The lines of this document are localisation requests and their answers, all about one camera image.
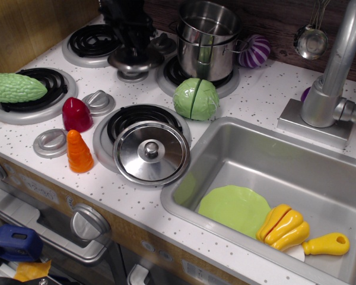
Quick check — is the silver oven door handle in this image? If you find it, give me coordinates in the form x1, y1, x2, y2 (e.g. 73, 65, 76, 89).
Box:
0, 189, 107, 266

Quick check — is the stove burner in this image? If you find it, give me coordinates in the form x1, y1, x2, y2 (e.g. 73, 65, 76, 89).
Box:
156, 55, 240, 99
0, 68, 78, 125
62, 24, 122, 68
93, 104, 191, 174

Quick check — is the silver knob middle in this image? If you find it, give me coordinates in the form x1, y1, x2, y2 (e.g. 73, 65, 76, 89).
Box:
82, 90, 116, 117

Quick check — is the small steel pot lid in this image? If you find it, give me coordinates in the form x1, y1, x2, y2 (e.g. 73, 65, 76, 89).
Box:
107, 47, 164, 73

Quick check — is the silver knob front left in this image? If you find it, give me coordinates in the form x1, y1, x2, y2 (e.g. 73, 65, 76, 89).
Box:
33, 129, 68, 159

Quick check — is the silver oven dial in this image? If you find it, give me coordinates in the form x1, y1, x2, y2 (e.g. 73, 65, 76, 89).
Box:
70, 203, 110, 241

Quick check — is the blue clamp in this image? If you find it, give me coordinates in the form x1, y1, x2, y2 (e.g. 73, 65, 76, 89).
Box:
0, 224, 43, 262

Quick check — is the green toy cabbage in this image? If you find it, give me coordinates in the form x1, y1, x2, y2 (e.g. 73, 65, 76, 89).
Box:
173, 78, 220, 121

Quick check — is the yellow tape piece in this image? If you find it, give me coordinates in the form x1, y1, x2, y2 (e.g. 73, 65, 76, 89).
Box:
13, 261, 52, 282

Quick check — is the silver knob back centre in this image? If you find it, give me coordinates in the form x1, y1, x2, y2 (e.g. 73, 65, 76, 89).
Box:
151, 33, 177, 55

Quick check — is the back right stove burner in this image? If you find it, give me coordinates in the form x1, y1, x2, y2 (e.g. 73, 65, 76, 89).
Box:
156, 55, 240, 99

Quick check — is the purple toy behind faucet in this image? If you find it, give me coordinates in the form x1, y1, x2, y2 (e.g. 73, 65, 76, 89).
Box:
300, 87, 311, 103

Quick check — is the green plastic plate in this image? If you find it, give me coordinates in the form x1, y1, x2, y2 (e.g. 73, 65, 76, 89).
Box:
198, 185, 271, 238

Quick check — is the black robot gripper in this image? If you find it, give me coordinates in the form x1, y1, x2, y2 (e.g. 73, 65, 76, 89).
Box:
98, 0, 156, 54

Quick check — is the front left stove burner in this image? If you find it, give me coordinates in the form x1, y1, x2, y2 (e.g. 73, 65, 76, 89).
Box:
0, 68, 78, 125

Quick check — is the upper steel pot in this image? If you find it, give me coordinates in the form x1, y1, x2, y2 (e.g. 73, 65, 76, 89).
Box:
176, 1, 242, 45

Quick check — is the red toy pepper piece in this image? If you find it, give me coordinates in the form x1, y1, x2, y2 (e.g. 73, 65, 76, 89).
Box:
62, 97, 93, 132

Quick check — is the large steel pot lid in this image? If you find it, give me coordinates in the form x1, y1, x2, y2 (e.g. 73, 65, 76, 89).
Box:
113, 121, 190, 186

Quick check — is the back left stove burner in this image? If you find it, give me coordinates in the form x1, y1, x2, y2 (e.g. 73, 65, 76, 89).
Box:
62, 24, 122, 68

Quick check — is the yellow handled toy knife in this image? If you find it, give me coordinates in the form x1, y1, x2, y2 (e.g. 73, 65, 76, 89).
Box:
284, 232, 350, 261

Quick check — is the lower steel pot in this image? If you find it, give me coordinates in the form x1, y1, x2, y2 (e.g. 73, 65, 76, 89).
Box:
177, 33, 249, 81

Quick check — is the orange toy carrot piece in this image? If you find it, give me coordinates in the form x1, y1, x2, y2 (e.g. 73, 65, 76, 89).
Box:
66, 129, 94, 173

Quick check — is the front right stove burner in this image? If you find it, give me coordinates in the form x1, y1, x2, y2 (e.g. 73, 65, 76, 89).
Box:
93, 104, 191, 174

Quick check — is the silver sink basin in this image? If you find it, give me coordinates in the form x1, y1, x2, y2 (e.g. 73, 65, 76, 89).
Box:
161, 118, 356, 284

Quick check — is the silver knob under small lid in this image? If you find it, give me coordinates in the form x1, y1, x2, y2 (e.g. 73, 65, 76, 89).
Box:
117, 70, 148, 83

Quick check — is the green toy bitter gourd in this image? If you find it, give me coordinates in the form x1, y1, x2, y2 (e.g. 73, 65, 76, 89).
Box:
0, 73, 47, 103

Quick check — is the hanging steel ladle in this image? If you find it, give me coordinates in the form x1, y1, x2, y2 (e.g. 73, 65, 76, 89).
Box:
293, 1, 330, 60

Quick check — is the yellow toy squash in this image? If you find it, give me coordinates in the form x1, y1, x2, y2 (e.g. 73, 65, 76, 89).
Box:
256, 204, 310, 251

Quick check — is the steel pot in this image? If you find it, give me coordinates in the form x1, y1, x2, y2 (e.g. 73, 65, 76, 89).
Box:
177, 33, 249, 81
176, 1, 242, 45

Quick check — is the silver toy faucet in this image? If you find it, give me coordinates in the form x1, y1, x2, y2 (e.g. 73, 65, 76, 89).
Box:
277, 1, 356, 149

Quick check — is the purple striped toy onion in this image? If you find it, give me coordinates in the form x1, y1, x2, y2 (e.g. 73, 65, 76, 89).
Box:
238, 34, 271, 68

